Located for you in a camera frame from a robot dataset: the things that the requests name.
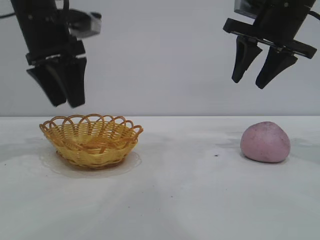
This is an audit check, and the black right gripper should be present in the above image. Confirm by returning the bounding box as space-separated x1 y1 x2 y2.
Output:
222 0 318 90

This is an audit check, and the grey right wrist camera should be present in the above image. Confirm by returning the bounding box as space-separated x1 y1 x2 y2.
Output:
233 0 260 19

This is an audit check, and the yellow woven wicker basket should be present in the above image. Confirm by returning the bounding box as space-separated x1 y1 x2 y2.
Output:
39 113 144 170

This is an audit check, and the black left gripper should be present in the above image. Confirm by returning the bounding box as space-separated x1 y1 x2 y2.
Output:
11 0 88 109

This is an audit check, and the pink peach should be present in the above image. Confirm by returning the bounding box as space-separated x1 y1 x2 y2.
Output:
240 121 292 164

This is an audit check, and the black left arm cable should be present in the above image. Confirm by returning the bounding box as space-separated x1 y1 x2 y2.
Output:
0 10 17 20

